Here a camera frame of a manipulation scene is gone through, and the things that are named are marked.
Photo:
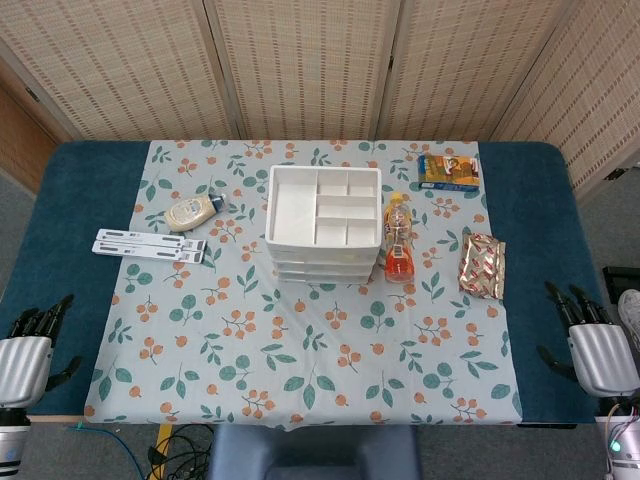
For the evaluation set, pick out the wooden door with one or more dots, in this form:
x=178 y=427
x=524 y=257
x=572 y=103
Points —
x=20 y=140

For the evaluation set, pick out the gold red foil packet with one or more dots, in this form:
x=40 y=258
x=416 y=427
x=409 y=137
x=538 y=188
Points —
x=482 y=267

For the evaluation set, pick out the blue table cover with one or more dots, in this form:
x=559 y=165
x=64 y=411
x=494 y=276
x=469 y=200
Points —
x=85 y=200

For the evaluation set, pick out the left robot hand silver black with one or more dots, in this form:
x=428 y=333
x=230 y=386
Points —
x=22 y=365

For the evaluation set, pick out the floral tablecloth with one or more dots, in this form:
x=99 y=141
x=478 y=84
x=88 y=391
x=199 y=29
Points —
x=300 y=360

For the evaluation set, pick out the black floor object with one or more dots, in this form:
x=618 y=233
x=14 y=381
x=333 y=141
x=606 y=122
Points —
x=620 y=282

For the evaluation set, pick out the beige squeeze sauce bottle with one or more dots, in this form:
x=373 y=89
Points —
x=187 y=214

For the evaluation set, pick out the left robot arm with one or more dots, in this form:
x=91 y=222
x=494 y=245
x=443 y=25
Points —
x=12 y=445

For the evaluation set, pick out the white folding stand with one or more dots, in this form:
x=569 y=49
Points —
x=140 y=250

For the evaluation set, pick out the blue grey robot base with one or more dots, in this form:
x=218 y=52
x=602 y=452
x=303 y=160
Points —
x=315 y=452

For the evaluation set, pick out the yellow floor tape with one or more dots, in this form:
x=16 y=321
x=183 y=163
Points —
x=161 y=445

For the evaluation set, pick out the orange drink bottle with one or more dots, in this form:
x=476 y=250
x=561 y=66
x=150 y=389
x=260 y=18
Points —
x=398 y=240

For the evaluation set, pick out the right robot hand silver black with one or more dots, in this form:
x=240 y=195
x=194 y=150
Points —
x=600 y=355

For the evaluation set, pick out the woven folding screen panel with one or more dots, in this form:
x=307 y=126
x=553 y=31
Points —
x=465 y=65
x=600 y=100
x=305 y=65
x=110 y=65

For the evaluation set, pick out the white drawer organizer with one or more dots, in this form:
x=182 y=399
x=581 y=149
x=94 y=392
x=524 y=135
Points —
x=295 y=215

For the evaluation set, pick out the white shoe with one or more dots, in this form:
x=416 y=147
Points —
x=631 y=320

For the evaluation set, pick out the white toothbrush package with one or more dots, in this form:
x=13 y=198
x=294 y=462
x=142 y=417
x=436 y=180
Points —
x=150 y=238

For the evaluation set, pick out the yellow blue snack box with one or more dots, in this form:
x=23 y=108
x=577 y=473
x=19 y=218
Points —
x=450 y=172

